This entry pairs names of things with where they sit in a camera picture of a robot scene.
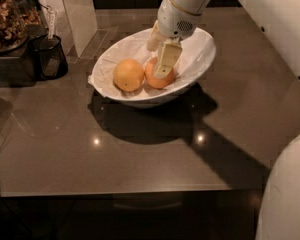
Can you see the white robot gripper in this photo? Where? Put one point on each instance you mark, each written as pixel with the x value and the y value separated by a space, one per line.
pixel 174 20

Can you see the deep orange fruit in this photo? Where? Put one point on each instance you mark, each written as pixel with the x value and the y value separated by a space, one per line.
pixel 157 83

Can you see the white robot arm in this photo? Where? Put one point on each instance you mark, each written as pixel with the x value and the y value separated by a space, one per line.
pixel 256 83

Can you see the white oval bowl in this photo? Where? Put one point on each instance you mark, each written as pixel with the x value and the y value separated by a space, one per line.
pixel 197 57

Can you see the white paper bowl liner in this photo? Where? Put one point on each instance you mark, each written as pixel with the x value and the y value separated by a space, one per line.
pixel 101 77

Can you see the yellow-orange orange fruit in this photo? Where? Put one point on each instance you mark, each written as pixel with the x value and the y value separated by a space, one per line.
pixel 128 75

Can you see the clear acrylic sign stand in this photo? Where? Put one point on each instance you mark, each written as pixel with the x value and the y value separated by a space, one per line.
pixel 76 25

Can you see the white tag in cup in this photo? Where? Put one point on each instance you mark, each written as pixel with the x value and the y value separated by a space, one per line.
pixel 52 15

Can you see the black mesh cup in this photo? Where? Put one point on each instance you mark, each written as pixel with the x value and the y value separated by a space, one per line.
pixel 49 59

